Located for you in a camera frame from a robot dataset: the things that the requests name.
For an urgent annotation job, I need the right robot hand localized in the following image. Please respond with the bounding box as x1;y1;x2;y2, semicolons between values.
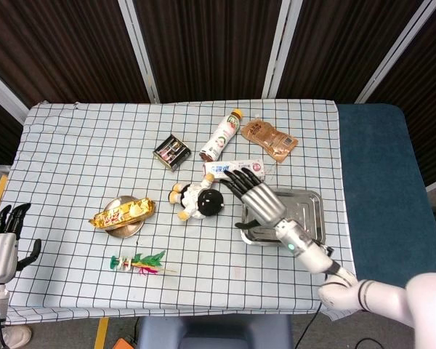
219;167;288;230

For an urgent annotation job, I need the brown sauce pouch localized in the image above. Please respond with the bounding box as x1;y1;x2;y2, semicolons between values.
240;118;299;164

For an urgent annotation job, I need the rectangular steel tray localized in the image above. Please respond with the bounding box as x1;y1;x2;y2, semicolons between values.
239;187;327;248

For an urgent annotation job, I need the white shoe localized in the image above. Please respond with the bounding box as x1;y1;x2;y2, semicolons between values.
1;325;33;349

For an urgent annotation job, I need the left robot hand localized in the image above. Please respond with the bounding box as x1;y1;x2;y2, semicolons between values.
0;202;43;285

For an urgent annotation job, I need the round steel plate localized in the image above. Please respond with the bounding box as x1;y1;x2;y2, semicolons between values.
104;195;146;239

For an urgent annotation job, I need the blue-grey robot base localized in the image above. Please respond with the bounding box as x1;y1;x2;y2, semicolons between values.
136;314;295;349

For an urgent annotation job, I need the white pink toothpaste box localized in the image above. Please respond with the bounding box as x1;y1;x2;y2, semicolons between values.
202;159;267;182

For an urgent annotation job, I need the black luncheon meat can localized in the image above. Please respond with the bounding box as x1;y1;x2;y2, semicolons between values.
152;133;193;172

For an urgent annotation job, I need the black floor cable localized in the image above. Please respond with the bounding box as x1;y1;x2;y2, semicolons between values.
348;337;381;349

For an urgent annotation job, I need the colourful feather shuttlecock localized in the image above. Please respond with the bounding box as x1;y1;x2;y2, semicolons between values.
110;249;178;277

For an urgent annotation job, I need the gold foil snack packet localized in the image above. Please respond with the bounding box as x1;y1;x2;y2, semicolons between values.
89;197;157;230

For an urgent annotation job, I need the black white cow plush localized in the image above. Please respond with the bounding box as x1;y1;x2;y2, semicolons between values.
168;173;225;222

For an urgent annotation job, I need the orange floor object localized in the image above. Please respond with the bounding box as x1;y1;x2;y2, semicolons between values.
112;337;138;349

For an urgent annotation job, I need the white pink drink bottle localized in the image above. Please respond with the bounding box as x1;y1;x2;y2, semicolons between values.
198;108;245;162

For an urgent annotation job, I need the white checkered tablecloth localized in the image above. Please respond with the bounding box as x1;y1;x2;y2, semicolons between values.
0;100;363;324

